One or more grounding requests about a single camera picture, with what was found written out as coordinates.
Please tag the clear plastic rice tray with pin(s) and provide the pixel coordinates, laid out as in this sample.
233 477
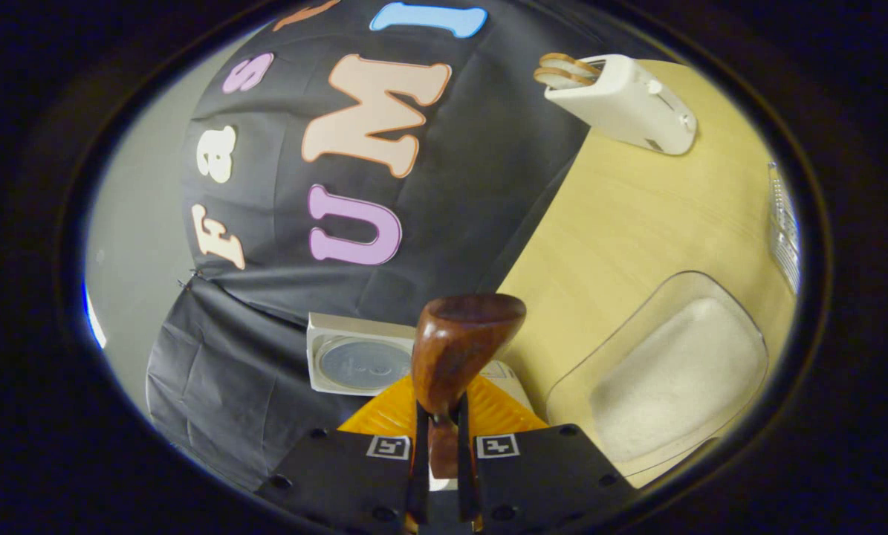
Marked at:
570 401

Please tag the black backdrop cloth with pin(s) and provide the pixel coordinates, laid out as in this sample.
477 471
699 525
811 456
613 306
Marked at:
473 186

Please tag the white toaster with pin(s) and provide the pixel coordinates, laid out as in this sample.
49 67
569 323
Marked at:
629 104

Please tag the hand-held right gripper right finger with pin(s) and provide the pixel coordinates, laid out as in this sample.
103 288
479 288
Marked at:
464 461

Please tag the white rice cooker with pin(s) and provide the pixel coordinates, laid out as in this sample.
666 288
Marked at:
354 364

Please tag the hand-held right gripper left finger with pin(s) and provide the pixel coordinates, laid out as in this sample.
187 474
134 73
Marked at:
420 475

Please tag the brown wooden spoon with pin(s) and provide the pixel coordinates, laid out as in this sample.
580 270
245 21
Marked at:
458 349

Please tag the brown bread slice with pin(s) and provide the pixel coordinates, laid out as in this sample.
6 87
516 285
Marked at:
559 78
571 61

